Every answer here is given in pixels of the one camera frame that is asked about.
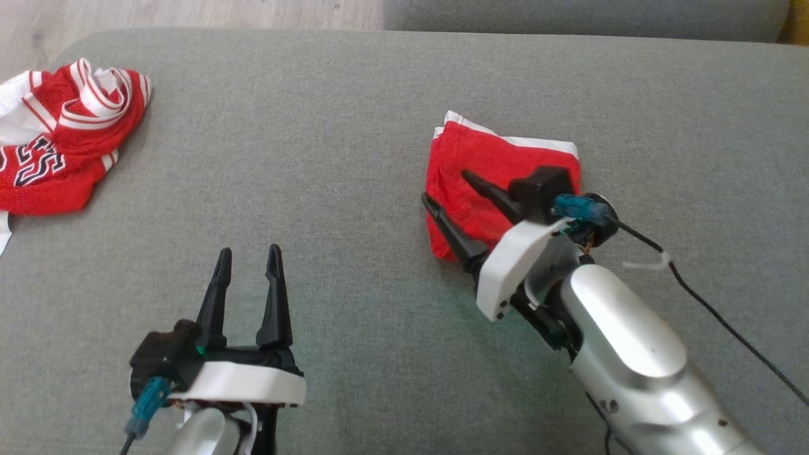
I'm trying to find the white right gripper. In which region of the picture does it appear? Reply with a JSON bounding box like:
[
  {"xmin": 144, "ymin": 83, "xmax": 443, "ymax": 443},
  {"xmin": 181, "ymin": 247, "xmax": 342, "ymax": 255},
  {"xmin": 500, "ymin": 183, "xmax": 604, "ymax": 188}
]
[{"xmin": 422, "ymin": 169, "xmax": 582, "ymax": 351}]

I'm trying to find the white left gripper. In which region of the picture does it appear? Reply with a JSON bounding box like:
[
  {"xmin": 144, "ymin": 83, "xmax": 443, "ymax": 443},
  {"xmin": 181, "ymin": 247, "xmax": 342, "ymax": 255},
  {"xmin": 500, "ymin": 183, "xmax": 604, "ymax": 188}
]
[{"xmin": 167, "ymin": 244, "xmax": 307, "ymax": 405}]

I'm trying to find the red shorts white trim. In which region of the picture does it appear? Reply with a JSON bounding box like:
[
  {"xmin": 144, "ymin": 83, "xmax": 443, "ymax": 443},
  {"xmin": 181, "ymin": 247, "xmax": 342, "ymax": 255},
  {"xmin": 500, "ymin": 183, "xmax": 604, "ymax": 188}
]
[{"xmin": 425, "ymin": 111, "xmax": 581, "ymax": 263}]

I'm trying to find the red white basketball jersey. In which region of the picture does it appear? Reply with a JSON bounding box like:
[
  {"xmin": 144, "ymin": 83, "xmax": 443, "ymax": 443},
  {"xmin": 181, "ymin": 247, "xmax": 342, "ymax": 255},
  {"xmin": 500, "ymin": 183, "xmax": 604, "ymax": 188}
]
[{"xmin": 0, "ymin": 58, "xmax": 152, "ymax": 257}]

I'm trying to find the large grey sofa seat cushion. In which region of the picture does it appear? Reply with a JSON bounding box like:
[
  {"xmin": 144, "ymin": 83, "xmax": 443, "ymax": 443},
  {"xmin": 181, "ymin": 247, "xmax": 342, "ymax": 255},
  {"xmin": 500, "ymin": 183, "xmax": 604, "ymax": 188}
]
[{"xmin": 0, "ymin": 28, "xmax": 809, "ymax": 455}]

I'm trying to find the large yellow sofa backrest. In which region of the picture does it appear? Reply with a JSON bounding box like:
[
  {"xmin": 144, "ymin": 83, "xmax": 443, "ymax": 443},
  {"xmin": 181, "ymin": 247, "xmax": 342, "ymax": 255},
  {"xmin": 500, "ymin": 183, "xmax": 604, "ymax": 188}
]
[{"xmin": 781, "ymin": 0, "xmax": 809, "ymax": 46}]

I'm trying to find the left camera cable teal plug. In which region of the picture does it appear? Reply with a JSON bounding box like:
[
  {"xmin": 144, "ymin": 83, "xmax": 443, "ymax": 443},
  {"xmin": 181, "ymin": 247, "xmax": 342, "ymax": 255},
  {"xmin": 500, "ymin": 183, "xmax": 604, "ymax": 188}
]
[{"xmin": 120, "ymin": 377, "xmax": 171, "ymax": 455}]

